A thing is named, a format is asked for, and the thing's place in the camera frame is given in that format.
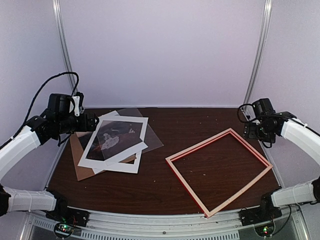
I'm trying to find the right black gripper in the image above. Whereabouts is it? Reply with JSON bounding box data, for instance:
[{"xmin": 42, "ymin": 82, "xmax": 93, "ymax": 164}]
[{"xmin": 243, "ymin": 121, "xmax": 276, "ymax": 143}]

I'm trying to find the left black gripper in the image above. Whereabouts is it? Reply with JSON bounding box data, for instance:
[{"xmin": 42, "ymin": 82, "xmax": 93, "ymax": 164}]
[{"xmin": 56, "ymin": 111, "xmax": 99, "ymax": 134}]

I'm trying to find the white photo mat board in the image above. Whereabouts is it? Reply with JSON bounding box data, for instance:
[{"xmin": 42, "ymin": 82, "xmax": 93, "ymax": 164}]
[{"xmin": 77, "ymin": 110, "xmax": 149, "ymax": 174}]

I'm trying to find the clear acrylic sheet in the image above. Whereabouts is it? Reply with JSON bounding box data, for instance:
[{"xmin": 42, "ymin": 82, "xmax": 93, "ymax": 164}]
[{"xmin": 107, "ymin": 108, "xmax": 164, "ymax": 154}]

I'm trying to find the red wooden picture frame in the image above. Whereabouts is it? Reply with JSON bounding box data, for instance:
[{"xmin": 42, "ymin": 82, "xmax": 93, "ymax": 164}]
[{"xmin": 165, "ymin": 128, "xmax": 273, "ymax": 219}]

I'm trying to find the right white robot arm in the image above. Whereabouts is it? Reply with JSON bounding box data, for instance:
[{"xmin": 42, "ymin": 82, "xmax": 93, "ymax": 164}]
[{"xmin": 237, "ymin": 98, "xmax": 320, "ymax": 221}]

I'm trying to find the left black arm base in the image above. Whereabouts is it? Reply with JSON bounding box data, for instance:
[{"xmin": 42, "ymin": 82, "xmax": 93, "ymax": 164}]
[{"xmin": 44, "ymin": 190, "xmax": 90, "ymax": 227}]

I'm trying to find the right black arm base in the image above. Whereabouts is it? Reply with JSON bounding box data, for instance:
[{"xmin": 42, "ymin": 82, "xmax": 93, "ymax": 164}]
[{"xmin": 239, "ymin": 193, "xmax": 283, "ymax": 226}]

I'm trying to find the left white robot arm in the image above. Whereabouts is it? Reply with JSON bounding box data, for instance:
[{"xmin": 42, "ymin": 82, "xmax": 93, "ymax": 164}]
[{"xmin": 0, "ymin": 92, "xmax": 100, "ymax": 222}]

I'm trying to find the canyon woman photo print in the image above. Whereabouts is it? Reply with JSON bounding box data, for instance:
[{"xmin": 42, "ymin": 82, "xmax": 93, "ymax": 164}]
[{"xmin": 77, "ymin": 119, "xmax": 146, "ymax": 165}]

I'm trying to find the brown cardboard backing board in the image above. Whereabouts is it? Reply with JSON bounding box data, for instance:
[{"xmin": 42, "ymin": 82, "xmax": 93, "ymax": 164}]
[{"xmin": 69, "ymin": 132, "xmax": 141, "ymax": 182}]

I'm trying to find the right circuit board with leds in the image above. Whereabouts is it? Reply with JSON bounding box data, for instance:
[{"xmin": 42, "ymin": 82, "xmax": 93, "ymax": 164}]
[{"xmin": 254, "ymin": 225, "xmax": 275, "ymax": 238}]

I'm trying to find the circuit board with leds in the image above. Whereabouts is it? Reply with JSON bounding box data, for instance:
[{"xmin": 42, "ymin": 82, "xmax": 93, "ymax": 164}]
[
  {"xmin": 254, "ymin": 225, "xmax": 275, "ymax": 238},
  {"xmin": 53, "ymin": 222, "xmax": 75, "ymax": 239}
]

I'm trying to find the left circuit board with leds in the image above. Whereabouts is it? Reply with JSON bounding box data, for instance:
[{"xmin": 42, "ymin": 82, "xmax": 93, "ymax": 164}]
[{"xmin": 53, "ymin": 222, "xmax": 75, "ymax": 239}]

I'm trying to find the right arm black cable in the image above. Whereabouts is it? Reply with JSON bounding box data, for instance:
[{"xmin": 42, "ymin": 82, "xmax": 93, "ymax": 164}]
[{"xmin": 237, "ymin": 102, "xmax": 273, "ymax": 149}]

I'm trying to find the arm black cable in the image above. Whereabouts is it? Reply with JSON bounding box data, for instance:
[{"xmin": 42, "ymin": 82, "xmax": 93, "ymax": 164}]
[
  {"xmin": 237, "ymin": 102, "xmax": 273, "ymax": 149},
  {"xmin": 14, "ymin": 71, "xmax": 81, "ymax": 137}
]

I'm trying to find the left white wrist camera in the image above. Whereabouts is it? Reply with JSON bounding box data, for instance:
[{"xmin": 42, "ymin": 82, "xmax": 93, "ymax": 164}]
[{"xmin": 69, "ymin": 92, "xmax": 84, "ymax": 117}]

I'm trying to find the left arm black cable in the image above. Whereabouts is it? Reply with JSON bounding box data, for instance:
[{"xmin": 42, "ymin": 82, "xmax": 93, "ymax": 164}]
[{"xmin": 14, "ymin": 71, "xmax": 81, "ymax": 137}]

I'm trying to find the front aluminium rail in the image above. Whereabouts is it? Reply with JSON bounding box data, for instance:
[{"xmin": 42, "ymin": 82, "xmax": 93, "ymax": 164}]
[{"xmin": 19, "ymin": 208, "xmax": 312, "ymax": 240}]

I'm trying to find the left aluminium corner post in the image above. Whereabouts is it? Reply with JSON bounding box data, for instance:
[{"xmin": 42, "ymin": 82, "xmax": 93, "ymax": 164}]
[{"xmin": 51, "ymin": 0, "xmax": 76, "ymax": 98}]

